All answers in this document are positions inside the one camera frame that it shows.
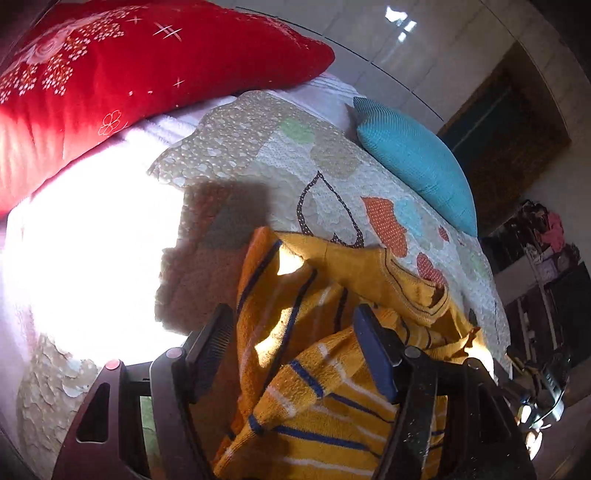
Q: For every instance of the yellow striped knit sweater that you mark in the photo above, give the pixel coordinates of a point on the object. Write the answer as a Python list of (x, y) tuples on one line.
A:
[(318, 364)]

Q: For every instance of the cluttered shelf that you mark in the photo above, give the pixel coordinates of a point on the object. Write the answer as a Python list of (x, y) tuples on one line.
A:
[(542, 277)]

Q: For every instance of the dark wooden door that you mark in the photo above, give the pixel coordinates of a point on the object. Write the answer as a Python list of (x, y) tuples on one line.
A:
[(505, 147)]

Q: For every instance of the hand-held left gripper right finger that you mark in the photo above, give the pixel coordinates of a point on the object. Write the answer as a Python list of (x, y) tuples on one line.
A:
[(376, 357)]

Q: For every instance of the teal knit cushion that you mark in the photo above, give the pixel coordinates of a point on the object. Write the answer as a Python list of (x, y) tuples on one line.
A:
[(418, 159)]

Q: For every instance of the white bed sheet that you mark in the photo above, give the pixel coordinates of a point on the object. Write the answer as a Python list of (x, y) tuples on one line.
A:
[(92, 258)]

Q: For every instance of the patterned quilt bedspread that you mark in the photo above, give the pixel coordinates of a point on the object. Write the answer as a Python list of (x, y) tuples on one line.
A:
[(286, 194)]

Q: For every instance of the red floral pillow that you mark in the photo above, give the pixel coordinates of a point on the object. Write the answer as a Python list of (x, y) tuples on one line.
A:
[(115, 78)]

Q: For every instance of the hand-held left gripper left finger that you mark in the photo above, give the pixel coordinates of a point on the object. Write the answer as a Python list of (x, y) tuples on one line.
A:
[(210, 344)]

